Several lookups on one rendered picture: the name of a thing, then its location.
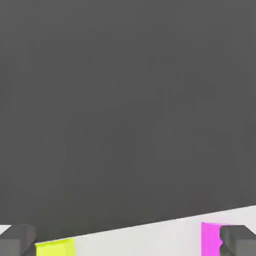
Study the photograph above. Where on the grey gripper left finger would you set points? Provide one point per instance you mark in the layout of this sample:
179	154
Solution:
14	242

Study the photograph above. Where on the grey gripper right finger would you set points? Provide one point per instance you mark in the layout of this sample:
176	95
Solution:
238	242

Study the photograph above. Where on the large magenta box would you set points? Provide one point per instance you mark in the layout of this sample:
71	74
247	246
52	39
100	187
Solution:
210	239

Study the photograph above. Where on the large yellow box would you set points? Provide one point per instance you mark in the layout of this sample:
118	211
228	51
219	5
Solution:
55	248

